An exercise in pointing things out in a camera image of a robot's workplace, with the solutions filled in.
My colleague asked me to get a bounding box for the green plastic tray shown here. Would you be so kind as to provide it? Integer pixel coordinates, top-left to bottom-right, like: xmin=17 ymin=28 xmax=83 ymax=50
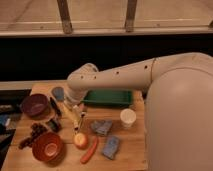
xmin=83 ymin=90 xmax=132 ymax=107

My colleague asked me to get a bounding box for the dark purple bowl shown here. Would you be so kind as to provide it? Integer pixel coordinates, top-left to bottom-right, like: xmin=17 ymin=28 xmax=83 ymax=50
xmin=20 ymin=93 xmax=49 ymax=117

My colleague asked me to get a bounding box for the grey-blue cloth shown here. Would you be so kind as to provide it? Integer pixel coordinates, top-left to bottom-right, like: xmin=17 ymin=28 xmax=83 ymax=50
xmin=91 ymin=120 xmax=112 ymax=136

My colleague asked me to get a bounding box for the red-yellow apple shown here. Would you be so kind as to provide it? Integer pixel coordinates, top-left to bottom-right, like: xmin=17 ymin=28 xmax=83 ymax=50
xmin=74 ymin=133 xmax=88 ymax=149

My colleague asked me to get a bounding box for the black marker pen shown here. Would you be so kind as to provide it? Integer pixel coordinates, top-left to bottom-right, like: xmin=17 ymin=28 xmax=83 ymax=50
xmin=50 ymin=97 xmax=62 ymax=117

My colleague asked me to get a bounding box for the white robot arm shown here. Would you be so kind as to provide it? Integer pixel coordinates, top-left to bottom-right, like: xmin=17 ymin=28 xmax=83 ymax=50
xmin=65 ymin=52 xmax=213 ymax=171

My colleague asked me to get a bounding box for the blue sponge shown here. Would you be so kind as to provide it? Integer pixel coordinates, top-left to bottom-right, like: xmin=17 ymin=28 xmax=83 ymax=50
xmin=102 ymin=136 xmax=120 ymax=160

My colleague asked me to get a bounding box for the red-orange bowl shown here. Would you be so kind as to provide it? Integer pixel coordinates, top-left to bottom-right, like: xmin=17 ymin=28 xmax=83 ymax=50
xmin=32 ymin=132 xmax=63 ymax=162

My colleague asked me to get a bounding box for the small dark clip object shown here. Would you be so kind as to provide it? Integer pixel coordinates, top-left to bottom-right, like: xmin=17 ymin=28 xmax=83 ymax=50
xmin=46 ymin=118 xmax=61 ymax=132

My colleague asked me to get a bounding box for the white paper cup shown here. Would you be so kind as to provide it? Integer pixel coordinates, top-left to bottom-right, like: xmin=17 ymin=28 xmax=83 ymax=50
xmin=120 ymin=108 xmax=136 ymax=129

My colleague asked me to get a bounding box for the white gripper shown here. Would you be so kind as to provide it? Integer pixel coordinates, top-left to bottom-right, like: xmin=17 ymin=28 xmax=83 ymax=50
xmin=64 ymin=88 xmax=86 ymax=121

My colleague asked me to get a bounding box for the orange carrot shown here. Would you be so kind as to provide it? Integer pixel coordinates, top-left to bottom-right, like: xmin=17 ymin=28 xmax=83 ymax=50
xmin=80 ymin=137 xmax=99 ymax=164

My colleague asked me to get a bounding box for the yellow banana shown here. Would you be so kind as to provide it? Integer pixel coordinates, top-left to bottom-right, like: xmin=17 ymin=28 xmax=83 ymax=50
xmin=62 ymin=103 xmax=80 ymax=127

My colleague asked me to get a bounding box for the bunch of dark grapes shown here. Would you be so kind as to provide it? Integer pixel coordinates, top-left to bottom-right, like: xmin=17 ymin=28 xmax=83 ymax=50
xmin=18 ymin=123 xmax=47 ymax=149

